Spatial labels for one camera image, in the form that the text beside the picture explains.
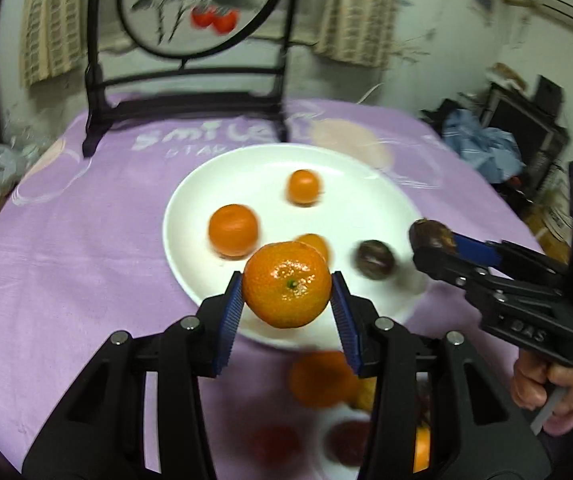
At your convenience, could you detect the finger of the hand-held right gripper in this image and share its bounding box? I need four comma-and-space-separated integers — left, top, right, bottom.
449, 233, 570, 277
412, 246, 498, 307

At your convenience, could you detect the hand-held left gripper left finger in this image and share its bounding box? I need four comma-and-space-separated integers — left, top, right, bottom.
21, 271, 244, 480

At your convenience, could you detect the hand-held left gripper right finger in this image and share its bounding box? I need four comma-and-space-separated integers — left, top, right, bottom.
329, 271, 552, 480

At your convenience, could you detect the dark brown passion fruit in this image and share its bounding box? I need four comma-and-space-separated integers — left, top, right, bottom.
409, 218, 455, 257
355, 240, 397, 279

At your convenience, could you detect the large glossy mandarin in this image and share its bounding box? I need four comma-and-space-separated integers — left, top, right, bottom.
242, 241, 332, 330

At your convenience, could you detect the large white plate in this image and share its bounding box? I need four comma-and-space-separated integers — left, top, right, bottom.
162, 143, 424, 351

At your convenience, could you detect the person's right hand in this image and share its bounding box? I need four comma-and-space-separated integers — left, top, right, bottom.
512, 348, 573, 418

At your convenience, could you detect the yellow orange fruit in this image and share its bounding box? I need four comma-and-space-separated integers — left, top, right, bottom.
350, 375, 378, 414

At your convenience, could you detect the cardboard box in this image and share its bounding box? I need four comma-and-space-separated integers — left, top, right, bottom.
522, 204, 573, 262

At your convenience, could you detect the medium mandarin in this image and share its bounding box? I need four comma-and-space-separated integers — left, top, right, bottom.
208, 204, 260, 258

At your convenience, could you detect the blue crumpled cloth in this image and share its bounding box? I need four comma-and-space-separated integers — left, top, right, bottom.
441, 109, 526, 184

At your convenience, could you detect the dark red round fruit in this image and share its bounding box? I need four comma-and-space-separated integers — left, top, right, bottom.
326, 420, 373, 466

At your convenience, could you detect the black monitor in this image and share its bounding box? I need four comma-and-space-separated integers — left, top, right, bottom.
480, 75, 570, 183

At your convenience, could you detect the small mandarin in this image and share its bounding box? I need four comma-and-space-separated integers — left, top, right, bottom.
287, 169, 322, 206

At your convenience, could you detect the purple printed tablecloth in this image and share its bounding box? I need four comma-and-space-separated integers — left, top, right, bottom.
0, 92, 573, 480

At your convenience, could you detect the checked beige curtain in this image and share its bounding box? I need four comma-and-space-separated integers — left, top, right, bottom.
313, 0, 403, 69
19, 0, 93, 89

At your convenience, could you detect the white plastic bag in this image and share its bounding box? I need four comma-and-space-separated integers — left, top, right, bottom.
0, 137, 28, 197

